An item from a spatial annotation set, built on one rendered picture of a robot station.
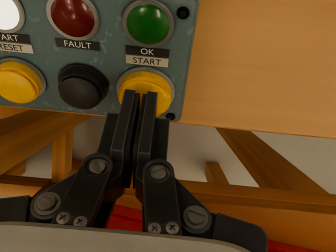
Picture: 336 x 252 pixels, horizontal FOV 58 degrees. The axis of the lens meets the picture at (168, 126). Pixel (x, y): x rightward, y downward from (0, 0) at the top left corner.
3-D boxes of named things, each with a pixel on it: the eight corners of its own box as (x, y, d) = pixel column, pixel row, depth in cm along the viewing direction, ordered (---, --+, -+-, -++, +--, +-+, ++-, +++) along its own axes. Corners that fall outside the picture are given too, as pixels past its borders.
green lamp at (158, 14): (169, 47, 15) (169, 45, 14) (125, 42, 15) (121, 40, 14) (173, 8, 15) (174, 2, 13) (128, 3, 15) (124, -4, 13)
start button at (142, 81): (169, 110, 18) (168, 125, 17) (121, 106, 18) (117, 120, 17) (174, 71, 16) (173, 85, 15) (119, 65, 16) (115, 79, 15)
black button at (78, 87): (106, 101, 18) (102, 115, 17) (65, 97, 18) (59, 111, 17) (103, 68, 16) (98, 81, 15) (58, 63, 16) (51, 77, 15)
